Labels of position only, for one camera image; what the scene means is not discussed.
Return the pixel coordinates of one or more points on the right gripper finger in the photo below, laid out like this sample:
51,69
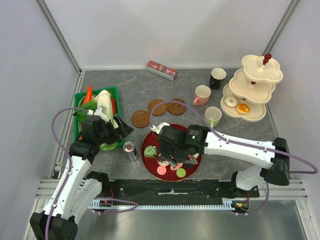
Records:
165,151
177,157

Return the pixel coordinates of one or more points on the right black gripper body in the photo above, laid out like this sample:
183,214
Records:
178,150

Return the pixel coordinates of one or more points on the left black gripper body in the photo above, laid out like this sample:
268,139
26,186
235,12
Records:
108,134

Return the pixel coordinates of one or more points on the metal tongs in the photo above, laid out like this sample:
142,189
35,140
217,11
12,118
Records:
189,159

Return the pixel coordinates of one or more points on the white ring donut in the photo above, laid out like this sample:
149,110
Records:
230,102

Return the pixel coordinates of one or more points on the orange glazed donut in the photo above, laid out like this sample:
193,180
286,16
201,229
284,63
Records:
242,109

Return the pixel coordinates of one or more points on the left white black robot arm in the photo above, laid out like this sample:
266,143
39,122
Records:
60,217

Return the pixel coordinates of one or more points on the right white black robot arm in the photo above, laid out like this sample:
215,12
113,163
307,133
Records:
271,164

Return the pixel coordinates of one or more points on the pink swirl cake lower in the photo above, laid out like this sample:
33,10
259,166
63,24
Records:
178,166

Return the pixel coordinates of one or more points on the green swirl cake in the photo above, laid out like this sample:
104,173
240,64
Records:
150,151

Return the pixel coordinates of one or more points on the green macaron lower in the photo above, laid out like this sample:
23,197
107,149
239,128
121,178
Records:
181,172

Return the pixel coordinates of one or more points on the dark red round tray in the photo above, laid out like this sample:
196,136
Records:
151,163

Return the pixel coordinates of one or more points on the black sandwich cookie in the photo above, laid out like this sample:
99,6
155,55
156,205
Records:
189,166

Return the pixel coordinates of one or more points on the pink macaron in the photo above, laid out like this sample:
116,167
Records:
161,170

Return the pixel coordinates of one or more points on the energy drink can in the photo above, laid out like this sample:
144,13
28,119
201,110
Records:
131,151

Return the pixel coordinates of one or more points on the brown coaster left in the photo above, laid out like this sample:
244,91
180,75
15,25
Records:
140,118

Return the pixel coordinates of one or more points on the brown coaster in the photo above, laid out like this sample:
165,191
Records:
140,118
176,109
160,110

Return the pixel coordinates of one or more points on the white cream cake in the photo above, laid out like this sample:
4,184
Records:
195,155

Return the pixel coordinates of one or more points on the toy napa cabbage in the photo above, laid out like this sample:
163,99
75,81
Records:
103,99

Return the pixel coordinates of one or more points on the green plastic basket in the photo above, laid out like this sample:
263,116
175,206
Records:
78,102

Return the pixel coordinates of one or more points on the brown coaster right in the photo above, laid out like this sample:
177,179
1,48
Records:
176,109

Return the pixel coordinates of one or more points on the toy orange carrot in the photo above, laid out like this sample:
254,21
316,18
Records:
88,96

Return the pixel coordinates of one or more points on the brown coaster middle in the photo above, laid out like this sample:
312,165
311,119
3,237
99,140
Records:
160,110

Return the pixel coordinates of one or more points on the green mug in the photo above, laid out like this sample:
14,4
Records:
212,116

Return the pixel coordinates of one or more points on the pink mug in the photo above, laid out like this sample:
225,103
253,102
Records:
202,95

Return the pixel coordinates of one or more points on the red snack box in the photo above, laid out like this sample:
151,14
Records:
161,70

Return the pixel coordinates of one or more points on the black mug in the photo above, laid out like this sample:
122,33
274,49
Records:
217,77

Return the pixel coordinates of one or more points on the cream three tier stand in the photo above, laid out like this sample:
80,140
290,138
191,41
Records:
253,85

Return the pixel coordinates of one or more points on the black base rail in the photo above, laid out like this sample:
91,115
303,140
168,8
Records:
199,187

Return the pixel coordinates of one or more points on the white cable duct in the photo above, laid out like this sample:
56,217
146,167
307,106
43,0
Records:
226,205

